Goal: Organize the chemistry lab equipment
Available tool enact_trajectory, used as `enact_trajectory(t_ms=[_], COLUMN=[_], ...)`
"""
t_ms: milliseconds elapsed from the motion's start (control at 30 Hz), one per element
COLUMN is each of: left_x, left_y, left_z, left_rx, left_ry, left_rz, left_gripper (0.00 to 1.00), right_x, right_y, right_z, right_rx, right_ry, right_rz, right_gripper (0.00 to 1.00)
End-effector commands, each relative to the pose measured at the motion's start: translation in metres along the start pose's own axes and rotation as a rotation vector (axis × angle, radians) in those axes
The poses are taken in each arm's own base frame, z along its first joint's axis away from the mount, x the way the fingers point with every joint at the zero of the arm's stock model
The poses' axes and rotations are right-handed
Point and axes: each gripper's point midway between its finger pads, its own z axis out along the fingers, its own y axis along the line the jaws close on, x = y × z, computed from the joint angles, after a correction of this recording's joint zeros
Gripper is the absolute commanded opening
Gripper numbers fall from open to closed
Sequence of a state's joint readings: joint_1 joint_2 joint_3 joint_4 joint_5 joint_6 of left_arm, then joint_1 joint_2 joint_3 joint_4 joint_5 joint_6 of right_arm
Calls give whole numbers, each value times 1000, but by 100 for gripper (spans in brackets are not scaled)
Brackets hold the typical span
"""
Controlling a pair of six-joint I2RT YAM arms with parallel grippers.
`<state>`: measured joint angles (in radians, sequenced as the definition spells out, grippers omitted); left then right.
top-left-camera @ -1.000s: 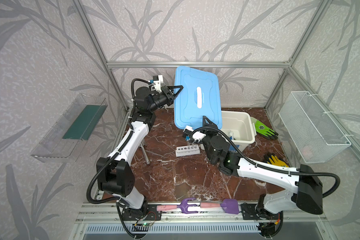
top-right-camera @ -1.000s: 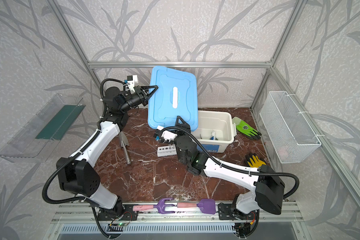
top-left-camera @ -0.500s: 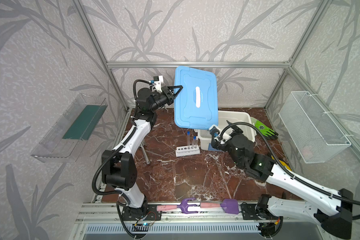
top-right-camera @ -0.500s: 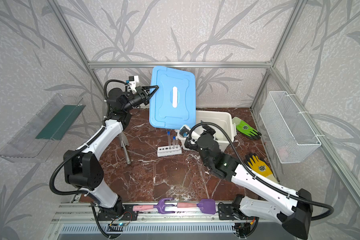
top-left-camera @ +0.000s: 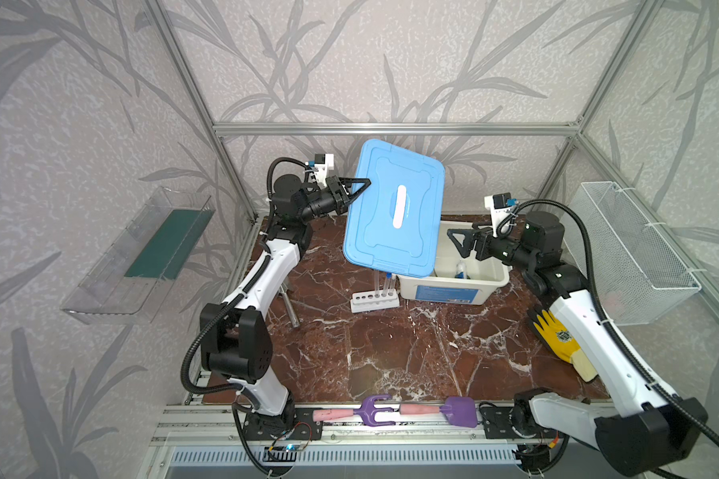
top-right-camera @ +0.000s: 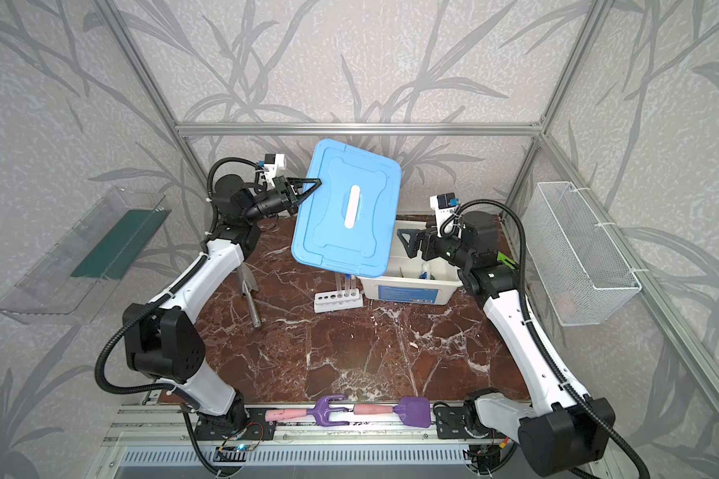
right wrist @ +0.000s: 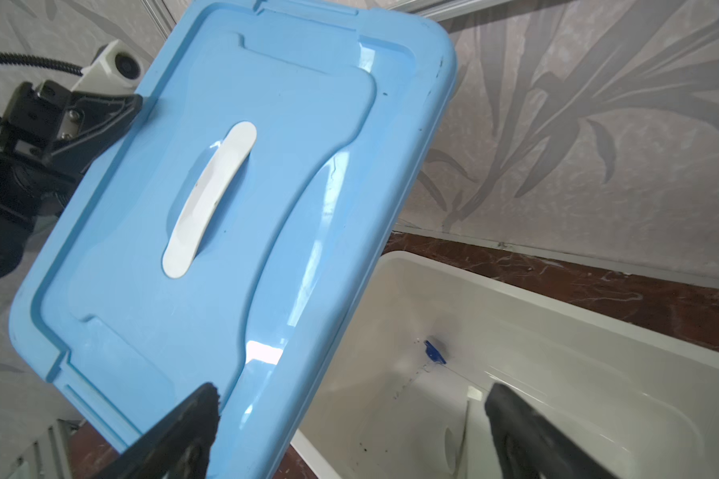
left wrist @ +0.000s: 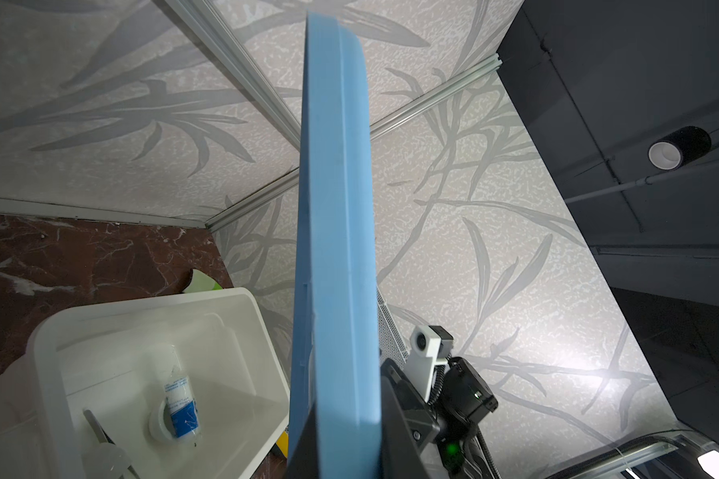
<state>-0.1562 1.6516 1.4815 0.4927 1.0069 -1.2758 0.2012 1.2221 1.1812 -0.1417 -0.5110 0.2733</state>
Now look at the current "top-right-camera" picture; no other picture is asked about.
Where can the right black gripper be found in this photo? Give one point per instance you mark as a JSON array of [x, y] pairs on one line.
[[425, 244]]

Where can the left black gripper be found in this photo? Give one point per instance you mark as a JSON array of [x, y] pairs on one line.
[[286, 195]]

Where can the white plastic storage bin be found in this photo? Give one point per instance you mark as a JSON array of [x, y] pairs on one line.
[[401, 283]]

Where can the blue plastic bin lid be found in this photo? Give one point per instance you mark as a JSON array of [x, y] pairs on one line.
[[347, 225]]

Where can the white test tube rack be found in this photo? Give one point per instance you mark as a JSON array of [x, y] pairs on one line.
[[331, 301]]

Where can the white bottle blue label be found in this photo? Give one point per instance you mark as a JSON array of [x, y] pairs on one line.
[[426, 273]]

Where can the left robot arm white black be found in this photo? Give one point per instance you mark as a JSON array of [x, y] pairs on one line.
[[160, 338]]

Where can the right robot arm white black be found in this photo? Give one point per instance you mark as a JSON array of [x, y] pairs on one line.
[[562, 427]]

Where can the green black work glove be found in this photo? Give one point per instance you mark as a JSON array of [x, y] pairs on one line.
[[506, 260]]

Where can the metal garden trowel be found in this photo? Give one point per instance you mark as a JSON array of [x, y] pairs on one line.
[[248, 286]]

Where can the green mat in shelf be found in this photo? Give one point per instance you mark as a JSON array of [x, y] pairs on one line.
[[118, 250]]

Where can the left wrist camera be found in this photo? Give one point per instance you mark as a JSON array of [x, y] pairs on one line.
[[273, 165]]

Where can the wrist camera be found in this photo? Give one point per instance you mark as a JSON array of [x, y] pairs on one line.
[[273, 165], [444, 205]]

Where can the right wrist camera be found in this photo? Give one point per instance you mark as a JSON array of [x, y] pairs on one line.
[[444, 205]]

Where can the purple garden spade pink handle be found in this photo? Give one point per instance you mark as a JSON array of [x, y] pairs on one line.
[[413, 411]]

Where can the white wire mesh basket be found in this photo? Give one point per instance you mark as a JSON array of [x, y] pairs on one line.
[[583, 272]]

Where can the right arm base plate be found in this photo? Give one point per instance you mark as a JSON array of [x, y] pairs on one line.
[[456, 422]]

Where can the purple garden fork pink handle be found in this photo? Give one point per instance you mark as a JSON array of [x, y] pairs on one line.
[[321, 412]]

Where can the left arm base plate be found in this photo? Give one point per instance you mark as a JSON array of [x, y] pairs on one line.
[[255, 427]]

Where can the clear acrylic wall shelf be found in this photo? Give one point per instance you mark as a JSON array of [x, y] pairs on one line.
[[47, 294]]

